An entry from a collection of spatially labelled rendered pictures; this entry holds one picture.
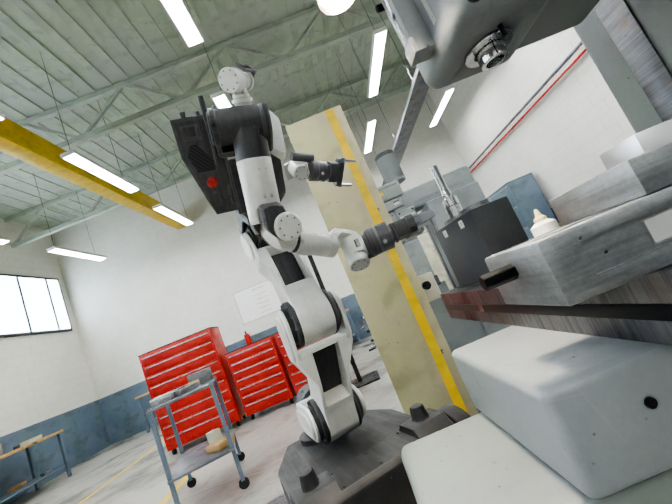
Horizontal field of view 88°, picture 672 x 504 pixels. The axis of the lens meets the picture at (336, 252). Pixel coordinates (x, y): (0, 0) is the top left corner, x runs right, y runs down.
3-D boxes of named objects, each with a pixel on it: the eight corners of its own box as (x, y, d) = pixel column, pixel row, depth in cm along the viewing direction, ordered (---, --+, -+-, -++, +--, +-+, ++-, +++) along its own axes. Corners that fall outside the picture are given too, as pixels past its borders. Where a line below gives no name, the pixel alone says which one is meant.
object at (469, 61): (475, 40, 57) (473, 36, 58) (459, 74, 66) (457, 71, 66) (522, 22, 58) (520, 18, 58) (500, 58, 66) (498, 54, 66)
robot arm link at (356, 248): (370, 220, 107) (336, 235, 108) (382, 246, 101) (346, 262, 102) (376, 241, 117) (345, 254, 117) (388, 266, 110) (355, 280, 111)
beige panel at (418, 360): (419, 468, 194) (273, 116, 229) (407, 440, 234) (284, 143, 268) (504, 431, 196) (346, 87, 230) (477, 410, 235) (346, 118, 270)
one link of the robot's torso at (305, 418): (304, 437, 124) (291, 401, 126) (352, 411, 131) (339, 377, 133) (319, 452, 105) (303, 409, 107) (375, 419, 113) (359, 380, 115)
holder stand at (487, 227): (501, 277, 87) (466, 205, 90) (459, 287, 108) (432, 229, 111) (540, 259, 89) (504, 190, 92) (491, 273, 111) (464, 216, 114)
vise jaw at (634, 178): (647, 195, 34) (626, 159, 35) (560, 226, 49) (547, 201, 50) (704, 171, 34) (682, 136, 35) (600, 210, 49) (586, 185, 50)
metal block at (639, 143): (661, 180, 39) (633, 134, 40) (621, 196, 45) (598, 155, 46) (704, 162, 39) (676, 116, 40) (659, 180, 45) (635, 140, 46)
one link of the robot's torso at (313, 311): (293, 359, 104) (241, 250, 129) (344, 336, 111) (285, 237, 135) (294, 336, 92) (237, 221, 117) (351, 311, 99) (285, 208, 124)
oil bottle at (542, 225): (562, 272, 55) (530, 210, 57) (548, 274, 59) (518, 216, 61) (585, 263, 55) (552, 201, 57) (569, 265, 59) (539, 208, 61)
